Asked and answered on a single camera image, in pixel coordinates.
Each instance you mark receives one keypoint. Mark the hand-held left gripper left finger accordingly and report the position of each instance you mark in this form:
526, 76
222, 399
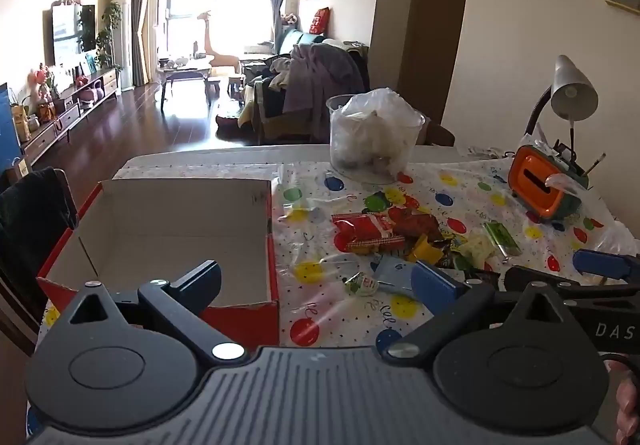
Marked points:
200, 281

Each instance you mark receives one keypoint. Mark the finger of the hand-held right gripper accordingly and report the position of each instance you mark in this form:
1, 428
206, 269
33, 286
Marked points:
525, 275
600, 262

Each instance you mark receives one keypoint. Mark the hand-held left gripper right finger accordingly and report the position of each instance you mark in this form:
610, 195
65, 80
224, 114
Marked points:
435, 282

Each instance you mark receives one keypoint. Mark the yellow cartoon snack packet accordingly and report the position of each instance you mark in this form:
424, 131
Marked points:
424, 250

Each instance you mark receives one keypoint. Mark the blue snack packet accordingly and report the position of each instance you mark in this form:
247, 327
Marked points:
395, 275

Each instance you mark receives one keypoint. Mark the pale green snack packet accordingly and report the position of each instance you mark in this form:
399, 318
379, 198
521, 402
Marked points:
475, 250

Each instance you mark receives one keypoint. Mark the brown snack packet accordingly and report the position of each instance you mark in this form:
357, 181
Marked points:
417, 224

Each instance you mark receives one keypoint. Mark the red cardboard box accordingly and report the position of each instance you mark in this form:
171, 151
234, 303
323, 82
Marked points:
165, 225

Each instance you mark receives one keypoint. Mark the red snack packet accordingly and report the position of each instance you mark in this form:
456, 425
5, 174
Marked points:
362, 230

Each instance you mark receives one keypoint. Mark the person's right hand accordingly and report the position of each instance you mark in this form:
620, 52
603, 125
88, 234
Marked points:
629, 397

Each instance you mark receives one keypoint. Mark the clear plastic bag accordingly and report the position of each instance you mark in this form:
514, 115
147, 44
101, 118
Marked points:
617, 237

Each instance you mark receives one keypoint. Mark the green white candy wrapper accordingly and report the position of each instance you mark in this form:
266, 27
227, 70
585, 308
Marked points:
362, 284

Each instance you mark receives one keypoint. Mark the orange tissue box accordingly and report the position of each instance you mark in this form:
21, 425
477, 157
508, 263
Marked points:
537, 185

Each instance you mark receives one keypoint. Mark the dark pen holder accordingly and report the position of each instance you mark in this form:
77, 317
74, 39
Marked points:
575, 159

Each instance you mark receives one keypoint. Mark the balloon print tablecloth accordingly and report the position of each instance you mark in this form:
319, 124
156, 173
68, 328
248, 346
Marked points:
320, 320

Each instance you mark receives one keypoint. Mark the clear plastic wrapper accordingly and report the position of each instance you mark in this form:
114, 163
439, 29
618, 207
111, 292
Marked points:
302, 212

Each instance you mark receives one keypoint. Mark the round pet bed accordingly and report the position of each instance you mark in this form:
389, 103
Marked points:
229, 125

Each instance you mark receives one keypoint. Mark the clear plastic container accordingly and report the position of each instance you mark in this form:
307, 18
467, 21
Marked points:
345, 145

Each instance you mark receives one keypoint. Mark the white plastic bag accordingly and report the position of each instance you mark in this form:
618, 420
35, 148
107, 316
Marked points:
380, 120

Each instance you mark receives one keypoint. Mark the grey desk lamp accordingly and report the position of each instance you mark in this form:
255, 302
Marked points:
572, 90

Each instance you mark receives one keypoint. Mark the chair with dark cloth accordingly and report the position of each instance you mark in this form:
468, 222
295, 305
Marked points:
35, 215

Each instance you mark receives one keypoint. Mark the dark sofa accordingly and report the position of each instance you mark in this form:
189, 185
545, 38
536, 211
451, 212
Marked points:
280, 120

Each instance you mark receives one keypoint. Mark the wooden coffee table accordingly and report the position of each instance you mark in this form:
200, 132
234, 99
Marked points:
182, 71

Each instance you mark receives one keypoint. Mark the wooden television cabinet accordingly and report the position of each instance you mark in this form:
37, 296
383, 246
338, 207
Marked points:
75, 110

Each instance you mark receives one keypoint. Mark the pile of clothes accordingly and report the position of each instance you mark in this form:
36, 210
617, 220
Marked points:
320, 75

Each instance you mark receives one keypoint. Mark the giraffe figure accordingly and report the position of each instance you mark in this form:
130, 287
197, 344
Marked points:
210, 42

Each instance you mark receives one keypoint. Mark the blue cabinet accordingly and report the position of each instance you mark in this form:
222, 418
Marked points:
9, 125

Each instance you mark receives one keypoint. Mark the brown door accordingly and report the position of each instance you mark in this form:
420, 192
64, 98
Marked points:
435, 35

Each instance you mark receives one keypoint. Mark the red flower bouquet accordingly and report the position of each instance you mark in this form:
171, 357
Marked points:
41, 80

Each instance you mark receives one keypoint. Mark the white standing air conditioner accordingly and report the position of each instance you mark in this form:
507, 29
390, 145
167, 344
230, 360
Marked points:
121, 35

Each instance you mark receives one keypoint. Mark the green potted plant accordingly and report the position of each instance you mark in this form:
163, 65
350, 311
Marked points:
106, 37

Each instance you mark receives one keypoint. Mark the flat screen television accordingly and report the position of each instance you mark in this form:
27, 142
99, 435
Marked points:
70, 32

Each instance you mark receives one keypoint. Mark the red cushion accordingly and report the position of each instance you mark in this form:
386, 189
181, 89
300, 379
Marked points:
320, 21

